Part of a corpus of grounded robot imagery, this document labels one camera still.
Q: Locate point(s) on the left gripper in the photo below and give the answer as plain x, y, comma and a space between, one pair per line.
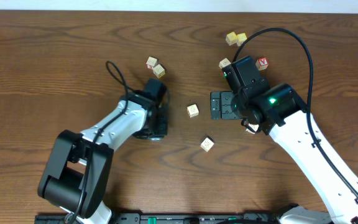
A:
161, 123

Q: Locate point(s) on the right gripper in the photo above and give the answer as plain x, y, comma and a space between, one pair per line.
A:
227, 112

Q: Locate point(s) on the wooden block soccer ball A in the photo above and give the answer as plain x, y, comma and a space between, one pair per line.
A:
192, 110

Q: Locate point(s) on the wooden block blue side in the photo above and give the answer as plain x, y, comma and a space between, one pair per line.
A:
207, 144

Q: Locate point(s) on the wooden block red side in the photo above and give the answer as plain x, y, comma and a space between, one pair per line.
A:
252, 128

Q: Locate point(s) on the wooden block yellow K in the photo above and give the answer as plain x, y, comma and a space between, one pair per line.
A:
158, 71

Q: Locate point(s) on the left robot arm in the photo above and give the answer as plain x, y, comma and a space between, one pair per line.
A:
76, 175

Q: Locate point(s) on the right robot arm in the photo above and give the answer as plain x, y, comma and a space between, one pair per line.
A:
280, 113

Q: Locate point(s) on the plain wooden block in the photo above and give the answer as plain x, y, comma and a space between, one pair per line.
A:
223, 63

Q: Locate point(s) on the red V wooden block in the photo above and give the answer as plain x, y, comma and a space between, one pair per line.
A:
262, 63

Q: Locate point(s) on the wooden block red print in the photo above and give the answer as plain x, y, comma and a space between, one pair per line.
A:
151, 63

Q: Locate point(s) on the wooden block yellow print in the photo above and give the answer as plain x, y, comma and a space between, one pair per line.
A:
231, 38

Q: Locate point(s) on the yellow framed wooden block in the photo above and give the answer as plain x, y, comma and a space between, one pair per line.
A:
241, 38

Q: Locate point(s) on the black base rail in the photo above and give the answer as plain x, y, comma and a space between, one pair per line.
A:
136, 218

